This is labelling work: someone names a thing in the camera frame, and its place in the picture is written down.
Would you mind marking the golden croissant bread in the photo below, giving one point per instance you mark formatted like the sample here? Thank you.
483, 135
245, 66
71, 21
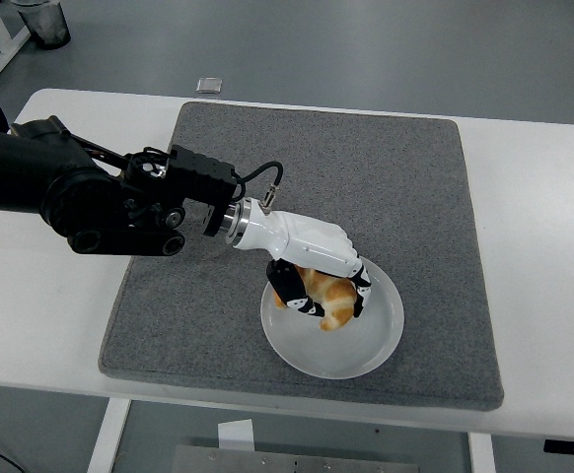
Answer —
336, 300

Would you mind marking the grey metal plate with screws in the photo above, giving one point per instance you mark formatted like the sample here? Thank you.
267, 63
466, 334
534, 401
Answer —
267, 463

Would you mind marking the black mesh waste bin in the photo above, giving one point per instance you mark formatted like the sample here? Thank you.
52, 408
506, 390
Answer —
45, 24

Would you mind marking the round grey plate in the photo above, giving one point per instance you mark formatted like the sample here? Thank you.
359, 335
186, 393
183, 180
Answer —
346, 355

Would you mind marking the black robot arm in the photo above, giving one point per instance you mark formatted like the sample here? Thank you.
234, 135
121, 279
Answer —
16, 172

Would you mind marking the white desk leg frame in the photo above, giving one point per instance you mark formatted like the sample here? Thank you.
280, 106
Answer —
3, 29

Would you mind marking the silver floor socket cover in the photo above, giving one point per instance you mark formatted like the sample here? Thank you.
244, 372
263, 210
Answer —
209, 85

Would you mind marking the black table control panel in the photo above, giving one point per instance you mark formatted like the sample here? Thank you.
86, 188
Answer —
573, 447

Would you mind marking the grey felt mat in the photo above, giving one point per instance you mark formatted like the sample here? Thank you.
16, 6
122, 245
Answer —
341, 162

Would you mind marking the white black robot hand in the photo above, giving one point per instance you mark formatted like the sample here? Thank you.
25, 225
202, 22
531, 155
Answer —
307, 241

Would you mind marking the white table leg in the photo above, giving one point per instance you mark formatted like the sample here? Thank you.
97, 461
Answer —
481, 455
107, 438

